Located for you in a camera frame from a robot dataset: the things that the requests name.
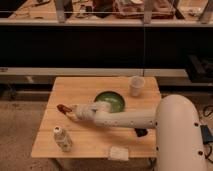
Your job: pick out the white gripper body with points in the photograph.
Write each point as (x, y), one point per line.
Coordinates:
(87, 111)

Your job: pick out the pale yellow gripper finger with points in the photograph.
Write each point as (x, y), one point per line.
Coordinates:
(71, 107)
(72, 116)

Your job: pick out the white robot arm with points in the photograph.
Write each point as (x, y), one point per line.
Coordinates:
(179, 145)

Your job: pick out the green ceramic bowl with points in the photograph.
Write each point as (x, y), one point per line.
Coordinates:
(115, 99)

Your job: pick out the white ceramic cup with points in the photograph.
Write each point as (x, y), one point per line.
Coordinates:
(135, 86)

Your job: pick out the light wooden table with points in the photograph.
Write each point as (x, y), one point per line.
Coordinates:
(90, 141)

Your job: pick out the small white bottle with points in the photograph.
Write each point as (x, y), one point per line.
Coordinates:
(62, 139)

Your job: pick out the white sponge block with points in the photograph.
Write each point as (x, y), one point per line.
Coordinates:
(118, 153)

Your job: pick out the small black rectangular object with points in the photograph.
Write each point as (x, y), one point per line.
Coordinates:
(141, 132)

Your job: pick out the black box on right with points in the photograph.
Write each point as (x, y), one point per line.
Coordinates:
(199, 70)

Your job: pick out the blue box on floor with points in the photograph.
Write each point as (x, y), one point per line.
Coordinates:
(207, 137)

